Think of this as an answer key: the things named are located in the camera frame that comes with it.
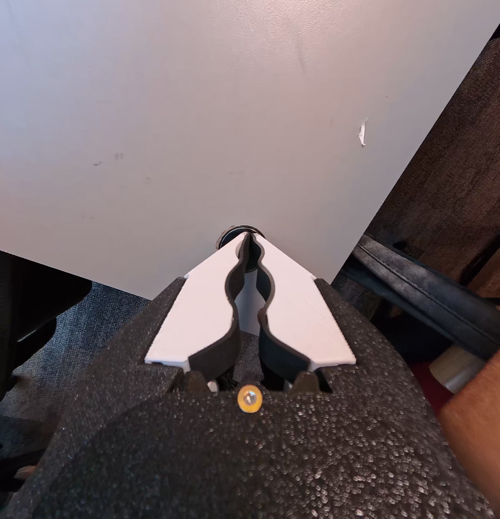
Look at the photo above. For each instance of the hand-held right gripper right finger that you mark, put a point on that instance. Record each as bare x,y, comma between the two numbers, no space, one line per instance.
311,324

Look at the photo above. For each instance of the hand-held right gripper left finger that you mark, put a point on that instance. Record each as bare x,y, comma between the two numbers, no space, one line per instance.
193,324

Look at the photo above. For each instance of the black desk grommet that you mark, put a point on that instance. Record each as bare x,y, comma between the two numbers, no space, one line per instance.
227,235

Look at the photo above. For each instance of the person's dark trousers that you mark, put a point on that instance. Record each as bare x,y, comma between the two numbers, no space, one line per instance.
80,340

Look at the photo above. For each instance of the white cylinder foot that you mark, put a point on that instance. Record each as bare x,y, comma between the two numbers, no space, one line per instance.
454,369

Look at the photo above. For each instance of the small white scrap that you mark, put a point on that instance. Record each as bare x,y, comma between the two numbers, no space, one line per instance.
363,133

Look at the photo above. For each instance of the brown wooden furniture piece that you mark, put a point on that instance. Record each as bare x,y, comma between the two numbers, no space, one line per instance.
481,430

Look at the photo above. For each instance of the black desk frame bar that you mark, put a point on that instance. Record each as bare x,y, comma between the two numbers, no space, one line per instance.
428,292

